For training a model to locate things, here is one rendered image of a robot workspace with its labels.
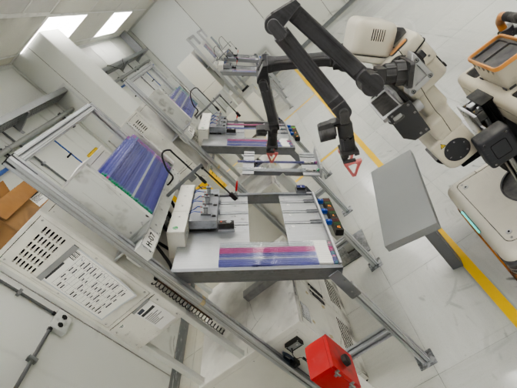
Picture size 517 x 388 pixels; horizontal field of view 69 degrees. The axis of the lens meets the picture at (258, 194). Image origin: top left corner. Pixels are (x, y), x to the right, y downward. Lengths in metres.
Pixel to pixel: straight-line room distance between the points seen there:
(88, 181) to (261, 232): 1.90
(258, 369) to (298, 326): 0.33
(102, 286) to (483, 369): 1.64
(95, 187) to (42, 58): 3.63
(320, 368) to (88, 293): 0.97
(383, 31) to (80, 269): 1.45
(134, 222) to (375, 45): 1.14
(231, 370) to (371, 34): 1.58
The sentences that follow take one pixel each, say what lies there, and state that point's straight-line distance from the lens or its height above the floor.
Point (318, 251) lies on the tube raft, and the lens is 1.68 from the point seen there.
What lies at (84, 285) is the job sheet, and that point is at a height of 1.40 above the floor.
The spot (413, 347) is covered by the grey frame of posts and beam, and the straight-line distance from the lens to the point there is 2.00.
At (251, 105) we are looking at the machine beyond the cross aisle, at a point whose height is 0.46.
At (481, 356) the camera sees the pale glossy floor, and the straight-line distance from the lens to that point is 2.04.
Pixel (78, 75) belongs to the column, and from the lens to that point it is 4.98.
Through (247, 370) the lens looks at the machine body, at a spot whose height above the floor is 0.54.
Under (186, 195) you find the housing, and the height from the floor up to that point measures 1.25.
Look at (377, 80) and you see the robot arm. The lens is 1.36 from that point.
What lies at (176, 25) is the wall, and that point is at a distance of 9.42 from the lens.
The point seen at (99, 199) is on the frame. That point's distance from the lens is 1.59.
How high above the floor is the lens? 1.72
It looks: 21 degrees down
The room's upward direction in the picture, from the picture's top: 46 degrees counter-clockwise
